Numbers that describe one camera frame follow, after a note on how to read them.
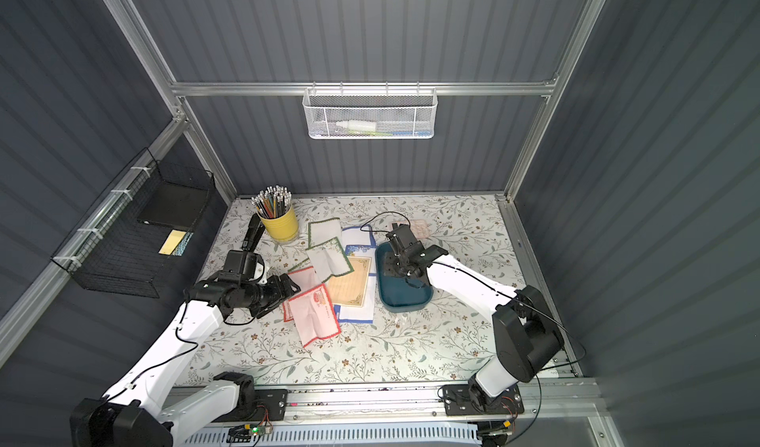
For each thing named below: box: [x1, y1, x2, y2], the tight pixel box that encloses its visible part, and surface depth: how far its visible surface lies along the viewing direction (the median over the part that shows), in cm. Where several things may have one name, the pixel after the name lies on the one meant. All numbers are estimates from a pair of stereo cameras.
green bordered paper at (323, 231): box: [304, 217, 343, 251], surface depth 114 cm
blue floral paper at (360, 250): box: [344, 244, 377, 260], surface depth 104 cm
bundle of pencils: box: [251, 184, 292, 219], surface depth 98 cm
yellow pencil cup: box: [257, 205, 298, 243], surface depth 103 cm
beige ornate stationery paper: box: [327, 256, 373, 308], surface depth 96 cm
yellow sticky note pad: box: [158, 229, 188, 257], surface depth 77 cm
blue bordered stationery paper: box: [341, 224, 378, 251], surface depth 111 cm
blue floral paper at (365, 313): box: [333, 271, 378, 325], surface depth 91 cm
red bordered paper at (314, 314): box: [288, 283, 341, 349], surface depth 89 cm
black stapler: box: [241, 212, 266, 253], surface depth 107 cm
